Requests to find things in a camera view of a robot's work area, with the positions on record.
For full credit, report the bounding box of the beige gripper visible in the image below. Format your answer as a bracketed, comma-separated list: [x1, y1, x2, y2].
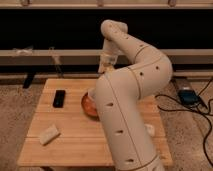
[98, 54, 117, 74]

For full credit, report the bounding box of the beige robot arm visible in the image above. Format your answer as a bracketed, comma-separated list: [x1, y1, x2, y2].
[95, 20, 172, 171]

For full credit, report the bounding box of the orange ceramic bowl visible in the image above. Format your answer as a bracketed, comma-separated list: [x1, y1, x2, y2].
[81, 93, 98, 117]

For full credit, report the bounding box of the black smartphone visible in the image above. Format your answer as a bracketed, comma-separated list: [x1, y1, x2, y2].
[53, 90, 66, 108]

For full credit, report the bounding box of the white labelled bottle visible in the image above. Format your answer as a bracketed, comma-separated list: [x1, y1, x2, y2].
[145, 124, 155, 137]

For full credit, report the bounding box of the wooden table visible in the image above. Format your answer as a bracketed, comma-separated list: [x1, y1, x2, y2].
[19, 79, 172, 167]

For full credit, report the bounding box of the black power adapter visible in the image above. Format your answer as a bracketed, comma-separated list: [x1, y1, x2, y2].
[178, 89, 199, 105]

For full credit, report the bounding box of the beige sponge block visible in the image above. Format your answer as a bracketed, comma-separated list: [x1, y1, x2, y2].
[39, 125, 60, 145]

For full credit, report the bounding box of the black cable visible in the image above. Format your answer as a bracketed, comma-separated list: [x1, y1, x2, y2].
[154, 77, 213, 168]

